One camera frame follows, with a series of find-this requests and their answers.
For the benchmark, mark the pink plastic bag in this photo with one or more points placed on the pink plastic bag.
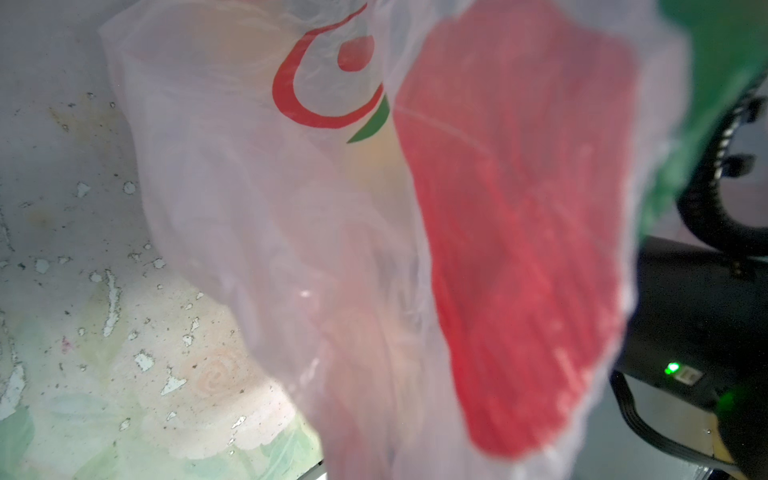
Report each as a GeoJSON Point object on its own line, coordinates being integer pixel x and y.
{"type": "Point", "coordinates": [424, 215]}

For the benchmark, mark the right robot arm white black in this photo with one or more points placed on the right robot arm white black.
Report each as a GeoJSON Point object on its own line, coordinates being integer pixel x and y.
{"type": "Point", "coordinates": [699, 332]}

